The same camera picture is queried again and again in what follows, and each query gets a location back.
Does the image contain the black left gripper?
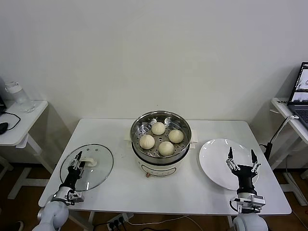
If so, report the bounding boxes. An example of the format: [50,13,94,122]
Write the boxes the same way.
[63,151,87,191]

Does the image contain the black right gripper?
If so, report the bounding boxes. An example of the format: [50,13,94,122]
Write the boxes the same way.
[225,146,262,194]

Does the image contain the round glass pot lid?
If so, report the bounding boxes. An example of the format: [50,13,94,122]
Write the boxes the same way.
[60,143,114,192]

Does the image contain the white steamed baozi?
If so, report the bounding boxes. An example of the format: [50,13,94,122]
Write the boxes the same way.
[168,129,185,144]
[140,134,155,149]
[158,141,175,156]
[151,121,166,135]

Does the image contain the stainless steel steamer basket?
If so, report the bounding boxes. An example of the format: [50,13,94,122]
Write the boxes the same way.
[131,110,193,164]

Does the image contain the white round plate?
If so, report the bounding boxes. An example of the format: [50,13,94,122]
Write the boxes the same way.
[198,138,260,191]

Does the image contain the white main table legs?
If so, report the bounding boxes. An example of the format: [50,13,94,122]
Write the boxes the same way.
[88,211,268,228]

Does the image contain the white side table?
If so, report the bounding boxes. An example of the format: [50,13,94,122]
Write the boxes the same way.
[270,97,308,206]
[0,100,54,199]

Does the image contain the white power strip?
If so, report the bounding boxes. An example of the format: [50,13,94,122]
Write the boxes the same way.
[107,213,134,229]

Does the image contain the open laptop computer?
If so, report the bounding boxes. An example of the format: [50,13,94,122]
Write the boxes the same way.
[287,61,308,130]

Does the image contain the white electric cooking pot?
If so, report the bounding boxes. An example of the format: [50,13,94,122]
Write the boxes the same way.
[124,129,199,178]

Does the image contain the clear plastic water bottle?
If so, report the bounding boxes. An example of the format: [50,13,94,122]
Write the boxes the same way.
[4,81,36,114]

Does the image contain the black electronic device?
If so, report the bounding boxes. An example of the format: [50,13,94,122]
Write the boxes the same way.
[0,93,7,115]

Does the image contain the laptop charging cable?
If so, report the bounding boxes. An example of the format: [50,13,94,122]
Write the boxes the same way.
[264,115,300,161]

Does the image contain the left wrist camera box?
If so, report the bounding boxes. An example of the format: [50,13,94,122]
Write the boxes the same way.
[68,189,85,204]

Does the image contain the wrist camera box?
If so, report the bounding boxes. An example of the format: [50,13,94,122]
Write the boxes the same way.
[68,189,85,204]
[250,195,266,213]

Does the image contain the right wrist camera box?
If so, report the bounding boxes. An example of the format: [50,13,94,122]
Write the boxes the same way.
[250,195,266,213]

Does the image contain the thin black desk cable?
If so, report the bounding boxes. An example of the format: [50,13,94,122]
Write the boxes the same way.
[3,111,22,132]

